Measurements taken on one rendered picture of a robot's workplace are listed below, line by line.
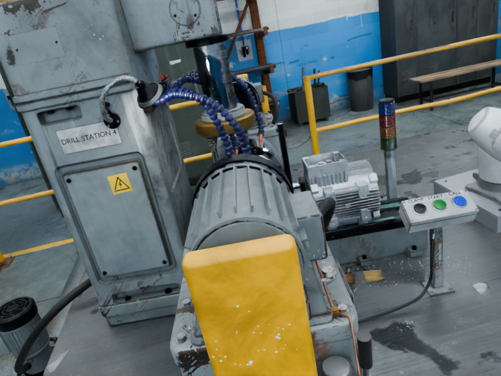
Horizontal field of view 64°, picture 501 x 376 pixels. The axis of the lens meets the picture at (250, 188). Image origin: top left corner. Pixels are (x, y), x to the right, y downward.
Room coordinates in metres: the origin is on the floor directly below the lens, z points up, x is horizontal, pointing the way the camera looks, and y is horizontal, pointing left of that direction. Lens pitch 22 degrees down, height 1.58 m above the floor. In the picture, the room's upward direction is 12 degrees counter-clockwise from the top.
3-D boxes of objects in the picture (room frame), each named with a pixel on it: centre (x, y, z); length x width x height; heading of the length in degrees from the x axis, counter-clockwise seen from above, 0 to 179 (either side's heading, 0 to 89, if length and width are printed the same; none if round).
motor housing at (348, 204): (1.17, -0.28, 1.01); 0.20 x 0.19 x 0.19; 88
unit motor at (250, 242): (0.54, -0.01, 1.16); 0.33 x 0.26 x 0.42; 178
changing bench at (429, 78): (5.45, -3.16, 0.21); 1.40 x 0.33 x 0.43; 93
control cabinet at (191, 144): (4.44, 0.62, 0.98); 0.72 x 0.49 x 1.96; 95
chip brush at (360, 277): (1.02, -0.24, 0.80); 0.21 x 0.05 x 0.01; 82
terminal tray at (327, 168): (1.17, -0.24, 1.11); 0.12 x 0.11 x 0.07; 88
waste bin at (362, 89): (6.13, -1.95, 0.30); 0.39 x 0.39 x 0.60
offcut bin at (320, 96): (5.98, -1.12, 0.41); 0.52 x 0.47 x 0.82; 95
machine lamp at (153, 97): (0.95, 0.23, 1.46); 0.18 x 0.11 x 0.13; 88
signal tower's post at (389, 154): (1.46, -0.56, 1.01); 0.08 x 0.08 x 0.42; 88
